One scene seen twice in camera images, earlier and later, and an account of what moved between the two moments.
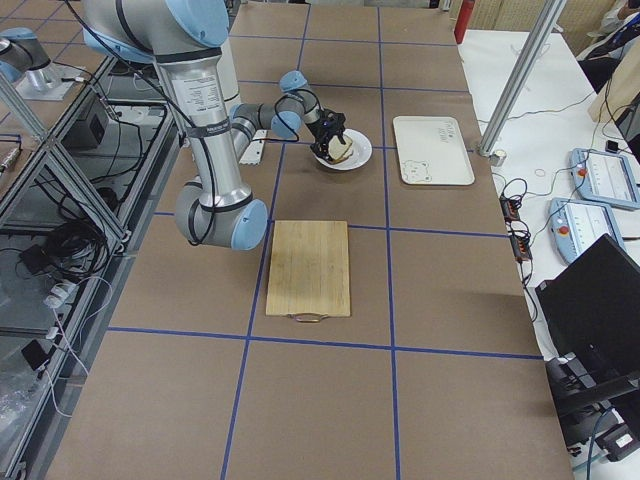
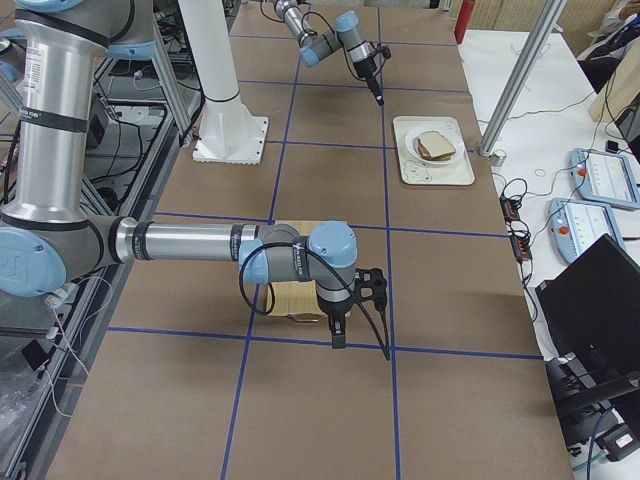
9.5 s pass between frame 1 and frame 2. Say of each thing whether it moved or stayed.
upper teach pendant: stayed
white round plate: moved
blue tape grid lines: stayed
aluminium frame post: stayed
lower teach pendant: stayed
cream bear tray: stayed
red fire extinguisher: stayed
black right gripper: moved
